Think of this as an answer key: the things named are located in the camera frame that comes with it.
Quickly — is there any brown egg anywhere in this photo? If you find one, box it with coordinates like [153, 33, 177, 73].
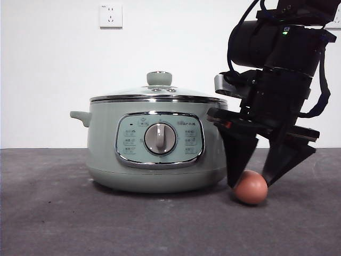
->
[233, 170, 268, 205]

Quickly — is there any glass lid with green knob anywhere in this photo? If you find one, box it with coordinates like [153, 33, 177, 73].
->
[90, 71, 227, 103]

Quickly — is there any pale green electric cooking pot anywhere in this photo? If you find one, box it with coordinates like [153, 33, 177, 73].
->
[69, 97, 230, 194]

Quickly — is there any flat black cable strap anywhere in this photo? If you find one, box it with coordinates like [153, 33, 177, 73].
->
[298, 29, 332, 118]

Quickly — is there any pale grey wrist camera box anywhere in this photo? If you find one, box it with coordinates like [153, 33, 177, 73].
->
[214, 72, 242, 97]

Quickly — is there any thin black round cable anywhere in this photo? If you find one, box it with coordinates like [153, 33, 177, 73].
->
[226, 0, 267, 81]

